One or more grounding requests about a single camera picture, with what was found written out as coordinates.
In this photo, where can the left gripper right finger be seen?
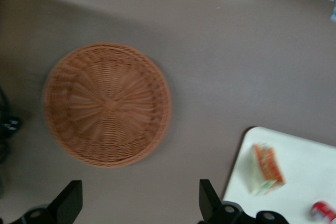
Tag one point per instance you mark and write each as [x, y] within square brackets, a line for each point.
[210, 200]

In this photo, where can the triangle sandwich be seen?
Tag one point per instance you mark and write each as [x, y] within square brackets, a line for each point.
[266, 169]

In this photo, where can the cream plastic serving tray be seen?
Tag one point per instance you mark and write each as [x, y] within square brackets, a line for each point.
[302, 155]

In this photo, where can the round brown wicker basket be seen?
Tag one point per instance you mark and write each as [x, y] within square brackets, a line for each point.
[107, 104]

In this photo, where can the red yogurt cup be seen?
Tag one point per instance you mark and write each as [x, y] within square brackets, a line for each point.
[324, 211]

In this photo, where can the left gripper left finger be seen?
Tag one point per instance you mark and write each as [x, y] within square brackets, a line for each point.
[69, 203]

